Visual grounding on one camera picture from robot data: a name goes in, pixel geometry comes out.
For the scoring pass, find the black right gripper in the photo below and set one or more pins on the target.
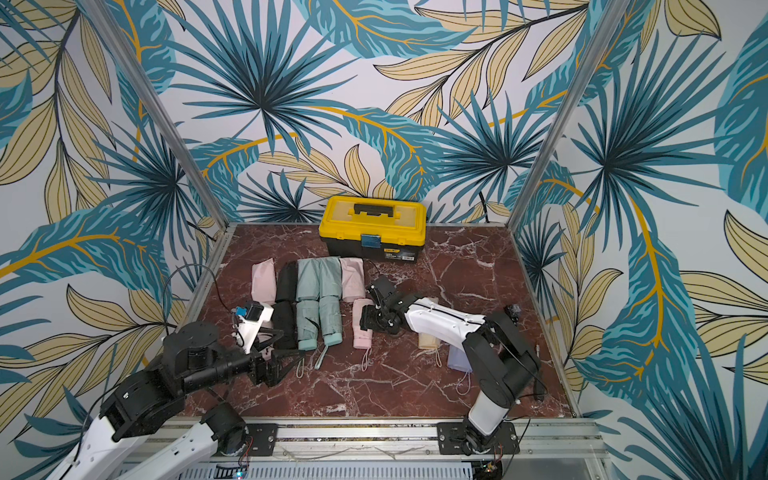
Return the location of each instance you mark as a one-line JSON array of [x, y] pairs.
[[380, 315]]

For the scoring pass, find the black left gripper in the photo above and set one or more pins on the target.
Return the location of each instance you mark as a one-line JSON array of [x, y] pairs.
[[261, 374]]

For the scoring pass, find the pink umbrella sleeve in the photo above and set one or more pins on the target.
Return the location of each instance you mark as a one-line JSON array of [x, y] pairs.
[[353, 281], [263, 282]]

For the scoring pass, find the mint sleeved umbrella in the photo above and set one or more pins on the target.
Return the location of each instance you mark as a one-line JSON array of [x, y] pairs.
[[330, 320], [308, 324]]

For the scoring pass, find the mint umbrella sleeve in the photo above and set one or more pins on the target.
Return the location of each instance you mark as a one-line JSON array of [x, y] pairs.
[[308, 286], [329, 277]]

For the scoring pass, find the black sleeved umbrella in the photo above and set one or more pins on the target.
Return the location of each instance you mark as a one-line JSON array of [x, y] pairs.
[[284, 319]]

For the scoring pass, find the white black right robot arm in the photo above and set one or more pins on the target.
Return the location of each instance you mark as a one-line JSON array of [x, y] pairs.
[[501, 359]]

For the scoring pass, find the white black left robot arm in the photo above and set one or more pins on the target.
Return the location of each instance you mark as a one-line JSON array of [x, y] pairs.
[[134, 410]]

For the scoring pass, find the beige sleeved umbrella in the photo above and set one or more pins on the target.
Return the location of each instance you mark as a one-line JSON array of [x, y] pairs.
[[428, 342]]

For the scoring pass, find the lavender sleeved umbrella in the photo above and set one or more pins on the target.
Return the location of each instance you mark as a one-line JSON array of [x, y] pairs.
[[458, 360]]

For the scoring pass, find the yellow black toolbox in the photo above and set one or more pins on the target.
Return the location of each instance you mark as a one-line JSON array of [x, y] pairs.
[[374, 229]]

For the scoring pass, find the small black electrical part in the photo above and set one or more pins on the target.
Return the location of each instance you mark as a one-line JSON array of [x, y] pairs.
[[513, 312]]

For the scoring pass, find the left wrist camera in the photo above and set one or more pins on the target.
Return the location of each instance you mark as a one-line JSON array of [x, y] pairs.
[[253, 327]]

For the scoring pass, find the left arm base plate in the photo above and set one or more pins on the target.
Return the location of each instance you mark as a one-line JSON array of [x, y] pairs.
[[252, 440]]

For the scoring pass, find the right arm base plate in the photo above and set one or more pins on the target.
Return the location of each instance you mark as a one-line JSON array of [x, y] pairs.
[[456, 438]]

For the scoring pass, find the black handled screwdriver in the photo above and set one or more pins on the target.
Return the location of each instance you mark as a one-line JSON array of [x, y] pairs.
[[540, 389]]

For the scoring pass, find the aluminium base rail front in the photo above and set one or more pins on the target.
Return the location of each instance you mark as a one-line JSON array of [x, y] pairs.
[[411, 448]]

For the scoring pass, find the aluminium frame rail left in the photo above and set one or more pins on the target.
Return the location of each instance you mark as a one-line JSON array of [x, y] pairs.
[[108, 28]]

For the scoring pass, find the aluminium frame rail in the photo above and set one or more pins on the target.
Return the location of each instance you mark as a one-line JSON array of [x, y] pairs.
[[593, 54], [108, 28]]

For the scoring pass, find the aluminium frame rail right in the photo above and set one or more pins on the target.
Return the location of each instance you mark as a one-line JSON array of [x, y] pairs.
[[593, 54]]

